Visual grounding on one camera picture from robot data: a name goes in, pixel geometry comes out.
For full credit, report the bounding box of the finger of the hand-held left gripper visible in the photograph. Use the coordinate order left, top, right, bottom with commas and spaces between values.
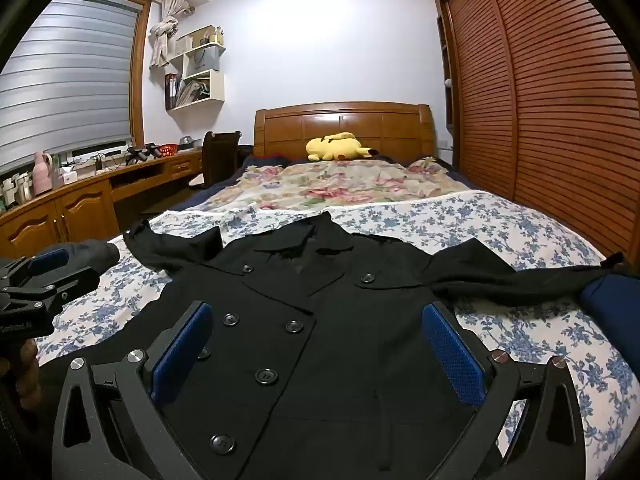
0, 266, 101, 317
0, 248, 71, 291

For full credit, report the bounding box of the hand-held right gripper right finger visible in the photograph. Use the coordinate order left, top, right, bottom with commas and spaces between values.
421, 301, 583, 480

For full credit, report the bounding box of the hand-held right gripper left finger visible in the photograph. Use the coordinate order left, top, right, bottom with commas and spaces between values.
51, 301, 216, 480

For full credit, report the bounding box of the black buttoned coat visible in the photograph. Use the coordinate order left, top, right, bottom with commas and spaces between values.
122, 211, 623, 480

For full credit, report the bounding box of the person's left hand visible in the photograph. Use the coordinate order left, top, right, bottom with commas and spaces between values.
14, 339, 41, 405

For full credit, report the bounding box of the dark grey cloth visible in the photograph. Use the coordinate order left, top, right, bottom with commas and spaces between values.
50, 241, 121, 278

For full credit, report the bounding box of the wooden desk with cabinets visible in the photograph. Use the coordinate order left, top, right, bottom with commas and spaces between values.
0, 147, 206, 261

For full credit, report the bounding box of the group of white bottles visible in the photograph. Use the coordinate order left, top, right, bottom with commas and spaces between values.
0, 172, 33, 211

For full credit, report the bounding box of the pink jug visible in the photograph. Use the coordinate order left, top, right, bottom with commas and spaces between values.
32, 152, 54, 196

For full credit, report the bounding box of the blue floral bed sheet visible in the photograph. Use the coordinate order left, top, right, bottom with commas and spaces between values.
35, 191, 640, 466

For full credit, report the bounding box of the navy blue cloth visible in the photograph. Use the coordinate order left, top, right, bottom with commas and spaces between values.
580, 266, 640, 321

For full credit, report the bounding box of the grey window blind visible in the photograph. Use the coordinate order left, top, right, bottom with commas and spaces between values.
0, 0, 143, 173

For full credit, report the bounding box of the dark wooden chair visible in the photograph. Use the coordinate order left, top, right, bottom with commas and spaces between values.
189, 131, 243, 191

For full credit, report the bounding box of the pink floral blanket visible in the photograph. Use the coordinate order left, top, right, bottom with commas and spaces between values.
172, 157, 473, 213

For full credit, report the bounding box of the stack of papers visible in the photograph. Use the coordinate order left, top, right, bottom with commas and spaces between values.
179, 77, 211, 106

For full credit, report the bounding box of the yellow plush toy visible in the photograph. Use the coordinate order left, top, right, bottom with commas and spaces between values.
306, 132, 379, 163

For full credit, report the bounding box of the wooden headboard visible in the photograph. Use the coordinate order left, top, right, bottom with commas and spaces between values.
253, 102, 437, 161

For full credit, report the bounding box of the tied beige curtain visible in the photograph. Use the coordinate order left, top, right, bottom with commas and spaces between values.
149, 0, 193, 68

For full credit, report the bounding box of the grey paper bag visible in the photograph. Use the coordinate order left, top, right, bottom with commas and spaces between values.
184, 46, 220, 78

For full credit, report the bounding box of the wooden louvered wardrobe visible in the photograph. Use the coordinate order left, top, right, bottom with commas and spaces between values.
429, 0, 640, 273

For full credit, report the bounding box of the wooden window frame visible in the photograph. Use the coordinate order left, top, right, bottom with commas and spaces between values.
52, 0, 153, 148

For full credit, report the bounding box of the white wall shelf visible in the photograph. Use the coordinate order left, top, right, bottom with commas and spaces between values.
165, 26, 227, 112

